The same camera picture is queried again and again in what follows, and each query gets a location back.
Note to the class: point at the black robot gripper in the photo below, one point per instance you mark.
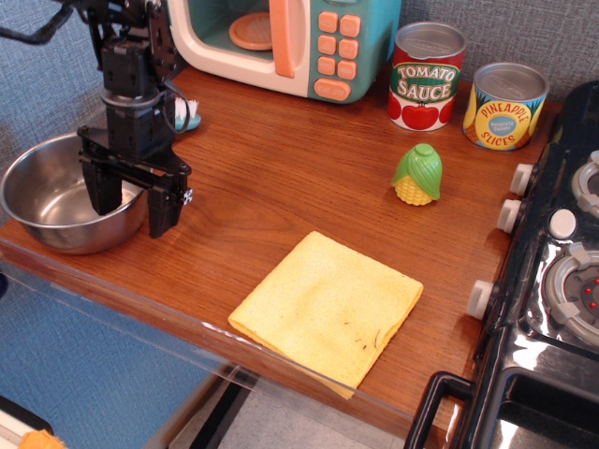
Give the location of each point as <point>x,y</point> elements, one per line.
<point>136,145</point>

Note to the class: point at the stainless steel pot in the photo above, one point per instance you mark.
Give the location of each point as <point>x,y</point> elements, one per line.
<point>45,192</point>

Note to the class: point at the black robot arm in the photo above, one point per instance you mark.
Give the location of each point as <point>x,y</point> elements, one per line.
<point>137,57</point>

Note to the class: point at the teal dish brush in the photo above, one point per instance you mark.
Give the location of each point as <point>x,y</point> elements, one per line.
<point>186,116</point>

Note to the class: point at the orange microwave turntable plate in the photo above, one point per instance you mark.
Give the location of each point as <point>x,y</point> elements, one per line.
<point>252,32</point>

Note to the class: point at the teal toy microwave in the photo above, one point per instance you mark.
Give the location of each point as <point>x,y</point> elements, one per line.
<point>325,50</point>

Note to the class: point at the yellow folded cloth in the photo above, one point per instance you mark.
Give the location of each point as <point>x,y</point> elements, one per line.
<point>329,309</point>

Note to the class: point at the orange fuzzy object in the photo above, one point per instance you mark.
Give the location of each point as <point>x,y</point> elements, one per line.
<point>40,439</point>

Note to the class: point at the toy corn cob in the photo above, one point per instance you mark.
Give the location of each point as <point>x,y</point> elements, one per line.
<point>417,179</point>

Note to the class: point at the tomato sauce can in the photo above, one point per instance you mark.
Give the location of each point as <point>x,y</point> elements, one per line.
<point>425,74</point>

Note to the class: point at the white stove knob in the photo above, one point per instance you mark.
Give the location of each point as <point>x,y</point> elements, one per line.
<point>479,299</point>
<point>508,215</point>
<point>521,179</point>

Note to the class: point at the pineapple slices can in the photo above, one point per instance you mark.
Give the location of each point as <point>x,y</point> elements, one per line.
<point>504,106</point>

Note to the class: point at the white stove button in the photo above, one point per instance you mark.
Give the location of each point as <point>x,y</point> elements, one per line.
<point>562,224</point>

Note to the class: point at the grey front stove burner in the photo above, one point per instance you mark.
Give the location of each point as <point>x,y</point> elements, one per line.
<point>571,292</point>

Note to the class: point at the grey stove burner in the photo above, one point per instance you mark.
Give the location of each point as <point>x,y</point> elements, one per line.
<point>571,292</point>
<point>586,200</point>

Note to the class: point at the black toy stove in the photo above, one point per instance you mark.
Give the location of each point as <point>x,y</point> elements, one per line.
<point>535,384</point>

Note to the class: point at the grey rear stove burner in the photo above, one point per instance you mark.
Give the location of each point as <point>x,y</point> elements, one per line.
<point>586,200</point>

